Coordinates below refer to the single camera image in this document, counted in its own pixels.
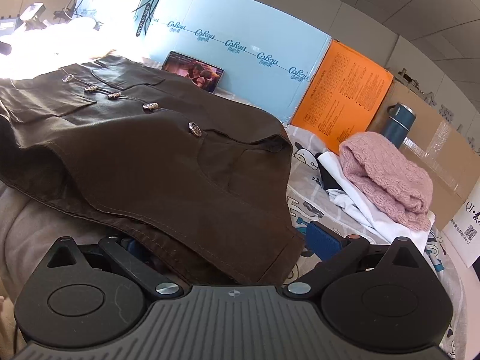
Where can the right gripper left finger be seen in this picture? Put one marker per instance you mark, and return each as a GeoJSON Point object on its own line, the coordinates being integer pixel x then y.
{"type": "Point", "coordinates": [151, 282]}

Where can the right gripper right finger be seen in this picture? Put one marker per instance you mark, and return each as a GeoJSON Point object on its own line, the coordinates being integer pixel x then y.
{"type": "Point", "coordinates": [339, 256]}

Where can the brown leather jacket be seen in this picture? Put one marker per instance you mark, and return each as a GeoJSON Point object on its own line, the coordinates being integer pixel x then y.
{"type": "Point", "coordinates": [199, 180]}

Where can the white folded shirt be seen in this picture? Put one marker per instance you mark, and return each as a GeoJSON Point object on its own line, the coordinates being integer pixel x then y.
{"type": "Point", "coordinates": [357, 205]}

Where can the pink knitted sweater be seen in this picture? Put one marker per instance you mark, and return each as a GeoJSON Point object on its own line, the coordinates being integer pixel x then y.
{"type": "Point", "coordinates": [395, 185]}

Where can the white shopping bag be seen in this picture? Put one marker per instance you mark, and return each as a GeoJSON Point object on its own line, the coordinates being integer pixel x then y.
{"type": "Point", "coordinates": [463, 230]}

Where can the cartoon printed bed sheet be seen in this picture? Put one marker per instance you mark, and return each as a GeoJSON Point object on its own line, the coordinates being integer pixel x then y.
{"type": "Point", "coordinates": [29, 228]}

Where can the brown cardboard box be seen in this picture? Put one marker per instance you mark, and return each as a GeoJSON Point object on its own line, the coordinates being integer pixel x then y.
{"type": "Point", "coordinates": [434, 145]}

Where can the dark blue thermos bottle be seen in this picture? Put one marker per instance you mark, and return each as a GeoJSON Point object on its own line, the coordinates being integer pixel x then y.
{"type": "Point", "coordinates": [398, 124]}

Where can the orange box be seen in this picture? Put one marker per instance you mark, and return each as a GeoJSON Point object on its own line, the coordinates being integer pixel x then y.
{"type": "Point", "coordinates": [343, 96]}

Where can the large light blue box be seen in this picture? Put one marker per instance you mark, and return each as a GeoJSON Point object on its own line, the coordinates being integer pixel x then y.
{"type": "Point", "coordinates": [268, 57]}

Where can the black smartphone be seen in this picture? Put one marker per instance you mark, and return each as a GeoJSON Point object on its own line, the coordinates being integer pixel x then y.
{"type": "Point", "coordinates": [201, 74]}

